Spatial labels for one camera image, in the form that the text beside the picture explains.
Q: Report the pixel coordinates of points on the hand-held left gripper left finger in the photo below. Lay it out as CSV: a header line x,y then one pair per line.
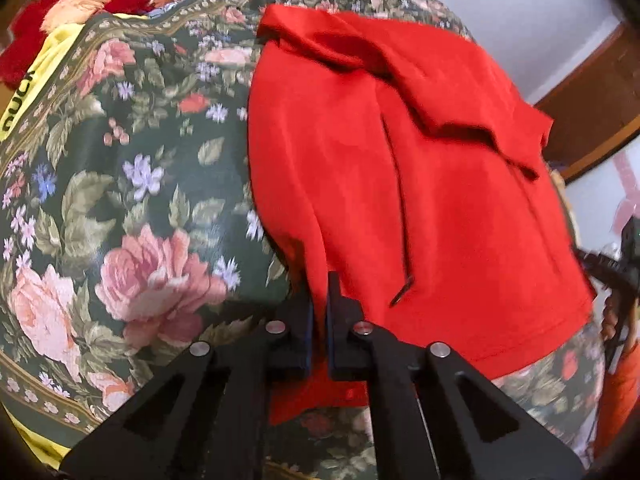
x,y
295,340

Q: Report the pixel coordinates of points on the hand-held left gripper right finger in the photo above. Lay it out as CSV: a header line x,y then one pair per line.
x,y
345,340

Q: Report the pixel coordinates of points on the red zip jacket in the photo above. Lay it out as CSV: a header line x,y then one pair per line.
x,y
450,210

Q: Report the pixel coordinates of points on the orange cloth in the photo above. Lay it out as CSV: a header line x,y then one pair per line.
x,y
620,405

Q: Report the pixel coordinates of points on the dark floral blanket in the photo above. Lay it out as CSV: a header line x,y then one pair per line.
x,y
150,185

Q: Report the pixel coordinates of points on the yellow cloth black lettering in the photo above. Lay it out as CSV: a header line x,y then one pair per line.
x,y
37,80

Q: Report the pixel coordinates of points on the peach fluffy cloth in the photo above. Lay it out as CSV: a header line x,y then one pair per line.
x,y
77,2

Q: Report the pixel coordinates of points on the red fluffy cloth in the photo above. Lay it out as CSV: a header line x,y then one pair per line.
x,y
30,35

